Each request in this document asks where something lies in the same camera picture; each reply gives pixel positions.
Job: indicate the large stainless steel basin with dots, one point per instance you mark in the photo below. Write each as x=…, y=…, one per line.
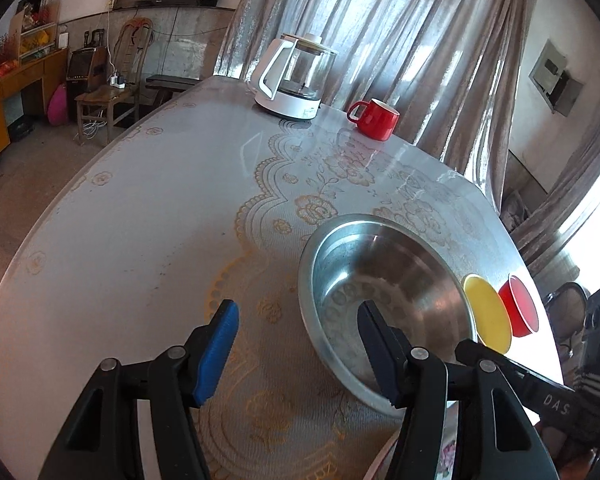
x=358, y=257

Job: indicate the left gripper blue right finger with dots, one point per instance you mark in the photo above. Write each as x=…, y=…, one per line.
x=387, y=349

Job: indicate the wall electrical box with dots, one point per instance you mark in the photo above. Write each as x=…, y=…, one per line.
x=551, y=78

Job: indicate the wooden chair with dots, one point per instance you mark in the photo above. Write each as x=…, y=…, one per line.
x=119, y=97

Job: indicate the beige window curtain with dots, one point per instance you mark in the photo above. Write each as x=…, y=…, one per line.
x=451, y=67

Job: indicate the white glass electric kettle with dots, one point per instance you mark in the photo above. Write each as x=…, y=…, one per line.
x=290, y=77

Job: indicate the purple rimmed floral plate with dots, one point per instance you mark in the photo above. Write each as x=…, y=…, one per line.
x=379, y=467

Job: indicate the pink ball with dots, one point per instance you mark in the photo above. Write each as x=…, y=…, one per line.
x=57, y=110

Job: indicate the red plastic bowl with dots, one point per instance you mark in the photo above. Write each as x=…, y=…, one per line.
x=520, y=308

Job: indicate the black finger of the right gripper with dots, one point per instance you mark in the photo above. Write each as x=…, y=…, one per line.
x=534, y=391

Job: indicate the yellow plastic bowl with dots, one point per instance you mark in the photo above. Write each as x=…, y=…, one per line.
x=491, y=318

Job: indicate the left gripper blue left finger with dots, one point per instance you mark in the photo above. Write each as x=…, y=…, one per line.
x=209, y=348

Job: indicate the wooden shelf with items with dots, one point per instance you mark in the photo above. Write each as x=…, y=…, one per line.
x=34, y=29

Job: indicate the small black speaker box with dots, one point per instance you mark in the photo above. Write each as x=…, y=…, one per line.
x=86, y=71

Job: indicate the red ceramic mug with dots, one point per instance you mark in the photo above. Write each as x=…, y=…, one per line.
x=374, y=119

